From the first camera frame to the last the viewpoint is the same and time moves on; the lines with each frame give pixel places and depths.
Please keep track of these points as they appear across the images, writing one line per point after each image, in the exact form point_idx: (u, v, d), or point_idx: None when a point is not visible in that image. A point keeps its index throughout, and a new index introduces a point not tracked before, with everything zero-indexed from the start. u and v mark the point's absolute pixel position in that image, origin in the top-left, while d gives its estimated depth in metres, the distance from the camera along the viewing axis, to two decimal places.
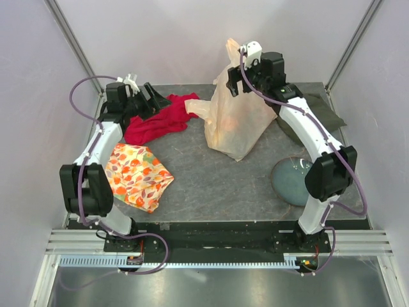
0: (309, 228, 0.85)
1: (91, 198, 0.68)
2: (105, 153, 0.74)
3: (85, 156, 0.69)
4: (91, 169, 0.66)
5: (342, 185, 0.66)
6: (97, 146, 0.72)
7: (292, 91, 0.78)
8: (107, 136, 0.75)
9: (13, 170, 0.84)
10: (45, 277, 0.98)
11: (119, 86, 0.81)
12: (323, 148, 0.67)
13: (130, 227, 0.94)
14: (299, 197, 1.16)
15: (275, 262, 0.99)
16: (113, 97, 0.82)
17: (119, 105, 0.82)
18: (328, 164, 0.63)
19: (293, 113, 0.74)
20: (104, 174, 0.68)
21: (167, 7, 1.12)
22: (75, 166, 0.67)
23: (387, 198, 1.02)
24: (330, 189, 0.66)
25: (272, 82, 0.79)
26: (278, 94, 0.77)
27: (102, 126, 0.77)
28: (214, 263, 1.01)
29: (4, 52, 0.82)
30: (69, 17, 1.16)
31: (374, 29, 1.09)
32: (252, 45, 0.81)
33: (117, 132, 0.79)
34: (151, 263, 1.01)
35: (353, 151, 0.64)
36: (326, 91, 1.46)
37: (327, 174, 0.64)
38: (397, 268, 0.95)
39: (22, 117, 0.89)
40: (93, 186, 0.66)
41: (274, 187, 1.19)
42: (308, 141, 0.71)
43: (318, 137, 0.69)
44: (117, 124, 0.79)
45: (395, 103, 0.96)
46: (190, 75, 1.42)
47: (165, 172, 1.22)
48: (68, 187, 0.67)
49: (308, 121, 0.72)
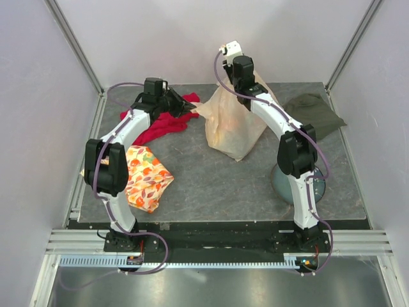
0: (303, 221, 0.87)
1: (107, 176, 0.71)
2: (130, 138, 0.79)
3: (111, 135, 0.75)
4: (114, 147, 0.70)
5: (308, 159, 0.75)
6: (124, 129, 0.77)
7: (259, 89, 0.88)
8: (135, 121, 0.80)
9: (13, 171, 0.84)
10: (45, 277, 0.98)
11: (157, 80, 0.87)
12: (286, 128, 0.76)
13: (131, 226, 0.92)
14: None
15: (275, 262, 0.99)
16: (150, 89, 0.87)
17: (153, 98, 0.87)
18: (292, 141, 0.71)
19: (260, 105, 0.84)
20: (124, 155, 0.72)
21: (168, 7, 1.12)
22: (99, 142, 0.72)
23: (386, 198, 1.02)
24: (298, 164, 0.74)
25: (242, 84, 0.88)
26: (247, 93, 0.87)
27: (133, 113, 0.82)
28: (214, 263, 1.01)
29: (4, 51, 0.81)
30: (69, 16, 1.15)
31: (374, 28, 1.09)
32: (232, 46, 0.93)
33: (146, 121, 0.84)
34: (151, 263, 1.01)
35: (311, 128, 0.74)
36: (326, 91, 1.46)
37: (293, 149, 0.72)
38: (397, 268, 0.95)
39: (22, 116, 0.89)
40: (111, 164, 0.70)
41: (274, 185, 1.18)
42: (275, 125, 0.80)
43: (281, 120, 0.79)
44: (146, 114, 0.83)
45: (395, 103, 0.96)
46: (190, 75, 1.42)
47: (165, 172, 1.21)
48: (89, 160, 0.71)
49: (272, 109, 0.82)
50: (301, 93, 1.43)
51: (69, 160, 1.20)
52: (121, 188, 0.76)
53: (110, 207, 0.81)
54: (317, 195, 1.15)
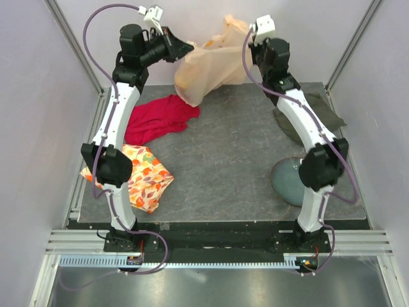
0: (308, 224, 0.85)
1: (108, 169, 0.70)
2: (122, 126, 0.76)
3: (102, 137, 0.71)
4: (108, 151, 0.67)
5: (334, 175, 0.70)
6: (113, 122, 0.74)
7: (291, 84, 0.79)
8: (122, 105, 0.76)
9: (13, 170, 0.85)
10: (45, 277, 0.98)
11: (135, 34, 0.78)
12: (316, 140, 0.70)
13: (132, 222, 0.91)
14: (300, 197, 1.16)
15: (275, 262, 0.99)
16: (128, 48, 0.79)
17: (135, 54, 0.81)
18: (321, 156, 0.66)
19: (289, 104, 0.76)
20: (122, 154, 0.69)
21: (167, 7, 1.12)
22: (93, 146, 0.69)
23: (386, 199, 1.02)
24: (321, 179, 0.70)
25: (273, 73, 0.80)
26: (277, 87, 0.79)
27: (117, 93, 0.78)
28: (214, 263, 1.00)
29: (4, 51, 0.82)
30: (69, 17, 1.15)
31: (374, 29, 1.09)
32: (266, 22, 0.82)
33: (134, 94, 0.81)
34: (151, 263, 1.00)
35: (346, 144, 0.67)
36: (326, 91, 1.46)
37: (319, 166, 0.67)
38: (397, 268, 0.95)
39: (22, 117, 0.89)
40: (110, 164, 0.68)
41: (274, 185, 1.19)
42: (303, 132, 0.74)
43: (312, 128, 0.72)
44: (132, 87, 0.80)
45: (395, 103, 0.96)
46: None
47: (165, 172, 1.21)
48: (89, 161, 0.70)
49: (303, 112, 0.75)
50: (301, 93, 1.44)
51: (69, 160, 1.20)
52: (126, 177, 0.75)
53: (113, 200, 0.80)
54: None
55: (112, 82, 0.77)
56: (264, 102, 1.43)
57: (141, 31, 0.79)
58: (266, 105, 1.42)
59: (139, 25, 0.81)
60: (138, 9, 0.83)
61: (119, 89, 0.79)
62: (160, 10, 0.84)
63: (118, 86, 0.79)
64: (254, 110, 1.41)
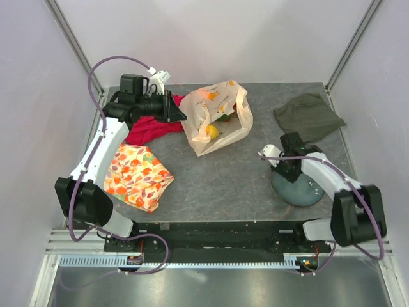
0: (312, 236, 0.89)
1: (85, 211, 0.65)
2: (105, 162, 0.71)
3: (81, 171, 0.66)
4: (87, 187, 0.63)
5: (371, 233, 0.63)
6: (96, 155, 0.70)
7: (312, 149, 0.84)
8: (108, 139, 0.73)
9: (13, 169, 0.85)
10: (45, 277, 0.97)
11: (136, 77, 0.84)
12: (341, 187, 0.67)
13: (130, 229, 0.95)
14: (299, 197, 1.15)
15: (275, 262, 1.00)
16: (127, 87, 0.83)
17: (130, 96, 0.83)
18: (349, 201, 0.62)
19: (310, 162, 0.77)
20: (101, 192, 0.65)
21: (167, 7, 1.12)
22: (70, 181, 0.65)
23: (386, 198, 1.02)
24: (357, 236, 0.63)
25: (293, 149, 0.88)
26: (297, 151, 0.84)
27: (105, 127, 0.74)
28: (214, 263, 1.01)
29: (4, 52, 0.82)
30: (69, 17, 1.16)
31: (374, 29, 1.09)
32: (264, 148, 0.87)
33: (122, 132, 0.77)
34: (151, 263, 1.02)
35: (377, 192, 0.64)
36: (326, 91, 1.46)
37: (351, 216, 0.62)
38: (398, 268, 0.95)
39: (22, 117, 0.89)
40: (86, 203, 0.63)
41: (274, 185, 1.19)
42: (328, 184, 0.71)
43: (337, 178, 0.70)
44: (121, 123, 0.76)
45: (395, 103, 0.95)
46: (190, 75, 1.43)
47: (165, 172, 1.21)
48: (63, 199, 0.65)
49: (327, 168, 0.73)
50: (301, 93, 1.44)
51: (69, 161, 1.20)
52: (103, 222, 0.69)
53: (103, 229, 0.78)
54: (318, 195, 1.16)
55: (103, 116, 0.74)
56: (265, 102, 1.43)
57: (143, 78, 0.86)
58: (266, 105, 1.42)
59: (143, 78, 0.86)
60: (149, 68, 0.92)
61: (108, 124, 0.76)
62: (168, 75, 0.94)
63: (107, 121, 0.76)
64: (254, 110, 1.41)
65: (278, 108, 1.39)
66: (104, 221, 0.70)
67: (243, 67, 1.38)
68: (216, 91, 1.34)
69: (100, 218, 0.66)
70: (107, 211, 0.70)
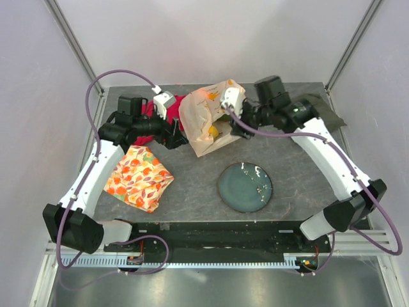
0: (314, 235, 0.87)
1: (72, 238, 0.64)
2: (97, 188, 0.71)
3: (71, 198, 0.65)
4: (75, 217, 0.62)
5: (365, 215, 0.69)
6: (87, 183, 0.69)
7: (305, 109, 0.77)
8: (102, 164, 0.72)
9: (14, 169, 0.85)
10: (45, 277, 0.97)
11: (134, 97, 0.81)
12: (351, 185, 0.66)
13: (130, 232, 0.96)
14: (238, 202, 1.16)
15: (275, 262, 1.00)
16: (124, 109, 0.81)
17: (127, 118, 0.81)
18: (360, 205, 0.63)
19: (312, 141, 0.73)
20: (90, 221, 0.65)
21: (167, 8, 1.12)
22: (58, 208, 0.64)
23: (387, 198, 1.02)
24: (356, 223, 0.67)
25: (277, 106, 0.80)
26: (291, 116, 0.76)
27: (99, 151, 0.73)
28: (213, 263, 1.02)
29: (4, 52, 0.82)
30: (69, 17, 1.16)
31: (374, 28, 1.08)
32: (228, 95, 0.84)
33: (117, 155, 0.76)
34: (151, 263, 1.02)
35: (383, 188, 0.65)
36: (326, 91, 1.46)
37: (357, 215, 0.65)
38: (397, 268, 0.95)
39: (22, 117, 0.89)
40: (75, 231, 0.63)
41: (220, 194, 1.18)
42: (331, 174, 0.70)
43: (342, 170, 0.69)
44: (116, 146, 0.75)
45: (395, 103, 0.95)
46: (191, 75, 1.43)
47: (165, 172, 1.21)
48: (51, 226, 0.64)
49: (331, 154, 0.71)
50: (301, 93, 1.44)
51: (69, 160, 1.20)
52: (91, 248, 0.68)
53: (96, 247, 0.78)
54: (263, 202, 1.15)
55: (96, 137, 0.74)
56: None
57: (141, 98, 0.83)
58: None
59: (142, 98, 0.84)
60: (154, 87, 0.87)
61: (103, 147, 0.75)
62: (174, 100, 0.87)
63: (102, 143, 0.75)
64: None
65: None
66: (92, 247, 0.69)
67: (243, 68, 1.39)
68: (216, 91, 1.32)
69: (87, 246, 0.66)
70: (97, 237, 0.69)
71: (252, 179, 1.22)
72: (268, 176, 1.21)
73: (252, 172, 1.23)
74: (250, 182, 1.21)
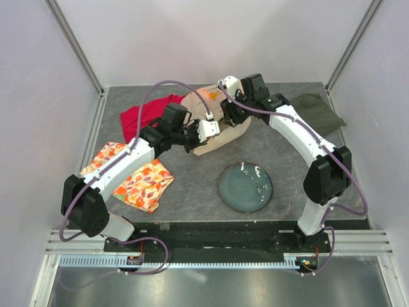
0: (309, 229, 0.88)
1: (80, 215, 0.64)
2: (120, 177, 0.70)
3: (94, 176, 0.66)
4: (91, 195, 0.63)
5: (341, 185, 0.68)
6: (113, 168, 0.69)
7: (278, 100, 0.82)
8: (131, 158, 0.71)
9: (13, 169, 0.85)
10: (45, 277, 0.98)
11: (180, 109, 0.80)
12: (316, 152, 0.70)
13: (130, 233, 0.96)
14: (238, 202, 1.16)
15: (275, 262, 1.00)
16: (169, 118, 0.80)
17: (169, 127, 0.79)
18: (324, 168, 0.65)
19: (282, 121, 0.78)
20: (100, 206, 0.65)
21: (167, 7, 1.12)
22: (80, 182, 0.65)
23: (386, 198, 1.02)
24: (330, 191, 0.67)
25: (258, 97, 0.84)
26: (266, 105, 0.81)
27: (134, 146, 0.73)
28: (213, 263, 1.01)
29: (4, 52, 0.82)
30: (69, 16, 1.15)
31: (374, 28, 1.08)
32: (228, 78, 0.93)
33: (148, 155, 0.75)
34: (152, 263, 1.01)
35: (347, 152, 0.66)
36: (326, 91, 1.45)
37: (326, 180, 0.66)
38: (397, 268, 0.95)
39: (22, 117, 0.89)
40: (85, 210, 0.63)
41: (220, 193, 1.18)
42: (301, 145, 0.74)
43: (310, 141, 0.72)
44: (150, 148, 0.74)
45: (395, 103, 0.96)
46: (191, 75, 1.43)
47: (165, 172, 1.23)
48: (66, 197, 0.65)
49: (298, 126, 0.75)
50: (301, 93, 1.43)
51: (69, 160, 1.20)
52: (93, 231, 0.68)
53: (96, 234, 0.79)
54: (263, 202, 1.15)
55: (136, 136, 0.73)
56: None
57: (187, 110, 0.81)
58: None
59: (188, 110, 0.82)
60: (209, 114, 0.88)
61: (139, 143, 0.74)
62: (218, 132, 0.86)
63: (139, 141, 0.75)
64: None
65: None
66: (93, 231, 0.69)
67: (242, 68, 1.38)
68: (216, 91, 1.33)
69: (90, 228, 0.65)
70: (102, 223, 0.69)
71: (252, 180, 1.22)
72: (268, 176, 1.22)
73: (252, 173, 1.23)
74: (250, 182, 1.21)
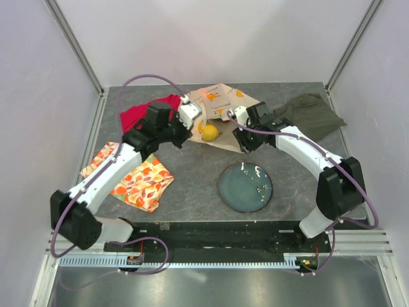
0: (312, 233, 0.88)
1: (70, 229, 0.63)
2: (107, 187, 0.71)
3: (80, 190, 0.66)
4: (78, 208, 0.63)
5: (356, 200, 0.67)
6: (98, 178, 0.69)
7: (282, 123, 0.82)
8: (117, 165, 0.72)
9: (13, 169, 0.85)
10: (45, 277, 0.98)
11: (162, 108, 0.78)
12: (323, 164, 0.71)
13: (129, 235, 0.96)
14: (238, 202, 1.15)
15: (275, 262, 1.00)
16: (151, 118, 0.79)
17: (153, 128, 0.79)
18: (334, 178, 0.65)
19: (287, 139, 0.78)
20: (89, 219, 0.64)
21: (167, 7, 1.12)
22: (65, 197, 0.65)
23: (387, 198, 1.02)
24: (344, 205, 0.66)
25: (264, 121, 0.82)
26: (271, 127, 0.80)
27: (118, 152, 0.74)
28: (213, 263, 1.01)
29: (4, 52, 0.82)
30: (69, 16, 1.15)
31: (374, 28, 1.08)
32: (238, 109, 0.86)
33: (134, 160, 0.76)
34: (152, 263, 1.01)
35: (356, 163, 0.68)
36: (326, 91, 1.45)
37: (337, 192, 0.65)
38: (397, 268, 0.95)
39: (22, 117, 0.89)
40: (73, 224, 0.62)
41: (220, 193, 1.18)
42: (308, 160, 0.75)
43: (317, 155, 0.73)
44: (135, 153, 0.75)
45: (395, 103, 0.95)
46: (191, 75, 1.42)
47: (165, 172, 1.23)
48: (54, 213, 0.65)
49: (303, 142, 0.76)
50: (301, 93, 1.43)
51: (69, 160, 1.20)
52: (86, 244, 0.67)
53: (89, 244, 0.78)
54: (263, 202, 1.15)
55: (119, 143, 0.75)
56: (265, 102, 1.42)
57: (169, 108, 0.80)
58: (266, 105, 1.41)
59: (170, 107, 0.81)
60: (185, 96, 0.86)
61: (123, 149, 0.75)
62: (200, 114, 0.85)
63: (123, 147, 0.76)
64: None
65: (278, 108, 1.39)
66: (87, 244, 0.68)
67: (242, 68, 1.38)
68: (216, 92, 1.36)
69: (82, 241, 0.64)
70: (94, 235, 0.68)
71: (252, 179, 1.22)
72: (268, 176, 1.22)
73: (252, 172, 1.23)
74: (250, 182, 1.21)
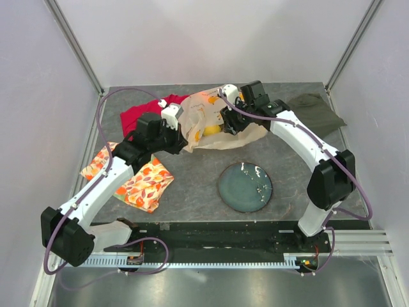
0: (310, 231, 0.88)
1: (62, 247, 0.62)
2: (100, 201, 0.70)
3: (71, 207, 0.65)
4: (69, 226, 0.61)
5: (346, 190, 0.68)
6: (90, 194, 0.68)
7: (278, 107, 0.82)
8: (109, 180, 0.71)
9: (13, 169, 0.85)
10: (45, 277, 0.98)
11: (152, 120, 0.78)
12: (319, 156, 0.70)
13: (128, 236, 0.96)
14: (238, 202, 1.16)
15: (275, 262, 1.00)
16: (141, 131, 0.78)
17: (144, 141, 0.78)
18: (328, 172, 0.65)
19: (284, 126, 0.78)
20: (82, 235, 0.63)
21: (167, 7, 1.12)
22: (56, 215, 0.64)
23: (386, 198, 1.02)
24: (335, 196, 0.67)
25: (258, 103, 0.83)
26: (266, 110, 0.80)
27: (109, 166, 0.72)
28: (213, 263, 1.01)
29: (4, 52, 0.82)
30: (69, 16, 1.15)
31: (374, 28, 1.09)
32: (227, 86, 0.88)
33: (126, 173, 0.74)
34: (152, 263, 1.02)
35: (350, 155, 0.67)
36: (326, 91, 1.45)
37: (330, 185, 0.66)
38: (397, 268, 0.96)
39: (22, 116, 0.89)
40: (65, 241, 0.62)
41: (220, 193, 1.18)
42: (303, 150, 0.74)
43: (312, 146, 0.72)
44: (128, 166, 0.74)
45: (395, 103, 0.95)
46: (190, 75, 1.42)
47: (165, 172, 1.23)
48: (45, 230, 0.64)
49: (298, 130, 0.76)
50: (301, 93, 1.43)
51: (69, 160, 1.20)
52: (78, 259, 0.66)
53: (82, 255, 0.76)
54: (263, 202, 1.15)
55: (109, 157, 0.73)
56: None
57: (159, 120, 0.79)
58: None
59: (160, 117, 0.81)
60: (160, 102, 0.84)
61: (114, 163, 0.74)
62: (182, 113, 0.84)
63: (114, 160, 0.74)
64: None
65: None
66: (79, 259, 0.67)
67: (242, 68, 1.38)
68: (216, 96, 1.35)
69: (74, 257, 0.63)
70: (86, 251, 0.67)
71: (252, 179, 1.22)
72: (268, 176, 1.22)
73: (252, 172, 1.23)
74: (250, 183, 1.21)
